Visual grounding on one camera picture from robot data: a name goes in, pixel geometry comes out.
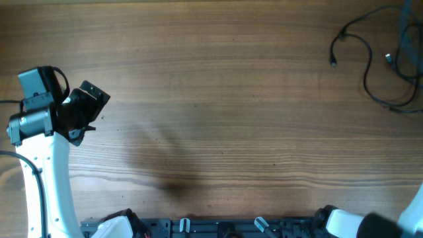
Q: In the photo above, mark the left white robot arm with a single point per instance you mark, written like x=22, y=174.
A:
x=51, y=119

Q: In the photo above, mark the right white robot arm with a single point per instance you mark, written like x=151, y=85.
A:
x=331, y=221

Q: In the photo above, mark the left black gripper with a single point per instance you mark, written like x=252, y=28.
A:
x=92, y=106

